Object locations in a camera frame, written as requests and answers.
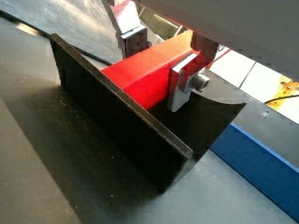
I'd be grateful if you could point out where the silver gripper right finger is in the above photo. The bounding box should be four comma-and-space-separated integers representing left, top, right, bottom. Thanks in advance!
166, 33, 218, 112

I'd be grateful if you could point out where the blue foam shape-sorter block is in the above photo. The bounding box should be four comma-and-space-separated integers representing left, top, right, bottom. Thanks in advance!
210, 123, 299, 223

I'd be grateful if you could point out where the red hexagonal prism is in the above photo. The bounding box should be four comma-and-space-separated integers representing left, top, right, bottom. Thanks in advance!
98, 30, 232, 111

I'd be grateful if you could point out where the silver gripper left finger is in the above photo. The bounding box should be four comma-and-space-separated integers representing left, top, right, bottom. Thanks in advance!
101, 0, 148, 59

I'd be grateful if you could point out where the black curved cradle stand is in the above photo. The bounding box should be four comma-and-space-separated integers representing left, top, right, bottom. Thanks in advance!
50, 34, 245, 193

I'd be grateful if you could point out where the yellow bracket outside enclosure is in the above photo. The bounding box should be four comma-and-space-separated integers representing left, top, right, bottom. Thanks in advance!
265, 76, 299, 109

